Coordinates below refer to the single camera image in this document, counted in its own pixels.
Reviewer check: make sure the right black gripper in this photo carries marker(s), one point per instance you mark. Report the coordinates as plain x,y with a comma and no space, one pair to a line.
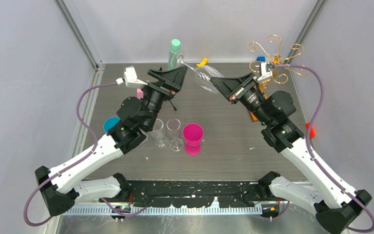
228,87

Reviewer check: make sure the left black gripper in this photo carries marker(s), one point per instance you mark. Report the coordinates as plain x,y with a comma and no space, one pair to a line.
175,78

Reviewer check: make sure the clear tall wine glass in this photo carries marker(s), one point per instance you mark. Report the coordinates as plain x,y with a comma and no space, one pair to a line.
203,73

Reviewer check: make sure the clear flute wine glass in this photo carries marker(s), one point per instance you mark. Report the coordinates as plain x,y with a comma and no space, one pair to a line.
174,128

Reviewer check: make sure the pink wine glass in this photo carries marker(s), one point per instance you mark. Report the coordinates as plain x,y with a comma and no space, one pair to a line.
193,135

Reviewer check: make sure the blue wine glass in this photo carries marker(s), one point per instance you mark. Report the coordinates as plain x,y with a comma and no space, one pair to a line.
109,123

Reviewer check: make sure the clear ribbed wine glass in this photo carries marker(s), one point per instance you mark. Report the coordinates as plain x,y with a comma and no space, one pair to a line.
145,141

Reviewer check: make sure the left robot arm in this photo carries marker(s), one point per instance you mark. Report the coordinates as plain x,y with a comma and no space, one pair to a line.
65,185

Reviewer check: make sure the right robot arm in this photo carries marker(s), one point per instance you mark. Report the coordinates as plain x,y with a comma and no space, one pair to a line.
333,202

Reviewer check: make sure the orange wooden rack base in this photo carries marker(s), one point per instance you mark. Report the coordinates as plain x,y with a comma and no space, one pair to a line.
262,88

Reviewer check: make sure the gold wine glass rack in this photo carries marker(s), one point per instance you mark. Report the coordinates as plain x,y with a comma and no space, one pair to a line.
273,59

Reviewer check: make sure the green microphone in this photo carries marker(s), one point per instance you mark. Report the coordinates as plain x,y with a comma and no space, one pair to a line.
174,48

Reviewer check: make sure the pink phone stand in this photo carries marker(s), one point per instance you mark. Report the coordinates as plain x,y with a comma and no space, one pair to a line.
139,93

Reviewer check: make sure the yellow banana toy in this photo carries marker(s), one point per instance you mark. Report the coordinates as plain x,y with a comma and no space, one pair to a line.
202,63

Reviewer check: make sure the red object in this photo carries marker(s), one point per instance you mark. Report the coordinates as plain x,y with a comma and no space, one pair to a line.
310,130

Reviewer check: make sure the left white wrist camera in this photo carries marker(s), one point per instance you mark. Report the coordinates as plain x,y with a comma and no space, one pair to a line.
130,79

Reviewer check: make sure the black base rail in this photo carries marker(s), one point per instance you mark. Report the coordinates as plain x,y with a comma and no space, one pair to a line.
193,194

